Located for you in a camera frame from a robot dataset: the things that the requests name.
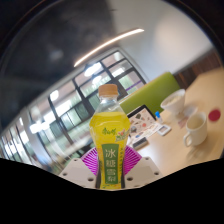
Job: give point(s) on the black-framed picture stand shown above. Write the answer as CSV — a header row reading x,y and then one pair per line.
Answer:
x,y
141,117

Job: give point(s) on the large black-framed window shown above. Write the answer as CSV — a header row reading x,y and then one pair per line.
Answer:
x,y
84,100

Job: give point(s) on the group of black pendant lamps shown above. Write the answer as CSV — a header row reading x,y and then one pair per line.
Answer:
x,y
91,69

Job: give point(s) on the white bowl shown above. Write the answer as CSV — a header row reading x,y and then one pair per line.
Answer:
x,y
173,101

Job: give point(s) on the printed leaflet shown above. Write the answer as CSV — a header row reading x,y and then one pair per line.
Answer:
x,y
151,130

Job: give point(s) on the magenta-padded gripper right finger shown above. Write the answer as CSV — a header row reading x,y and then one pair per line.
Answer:
x,y
145,171

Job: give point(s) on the green upholstered bench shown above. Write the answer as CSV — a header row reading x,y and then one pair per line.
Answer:
x,y
150,93

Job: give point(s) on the small white flat device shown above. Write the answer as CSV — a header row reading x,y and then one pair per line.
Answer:
x,y
164,129

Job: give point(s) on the yellow drink bottle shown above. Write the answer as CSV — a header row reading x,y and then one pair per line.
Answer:
x,y
110,133

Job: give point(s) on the curved ceiling light strip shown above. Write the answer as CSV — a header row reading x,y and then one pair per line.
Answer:
x,y
106,45

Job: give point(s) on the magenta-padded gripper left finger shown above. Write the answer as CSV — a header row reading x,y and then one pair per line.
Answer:
x,y
78,172

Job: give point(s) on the white ceramic mug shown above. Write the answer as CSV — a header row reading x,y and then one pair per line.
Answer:
x,y
196,131

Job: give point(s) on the small dark box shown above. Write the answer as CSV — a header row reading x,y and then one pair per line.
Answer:
x,y
140,142

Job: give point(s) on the small blue-capped bottle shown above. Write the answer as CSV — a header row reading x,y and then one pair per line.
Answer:
x,y
159,118

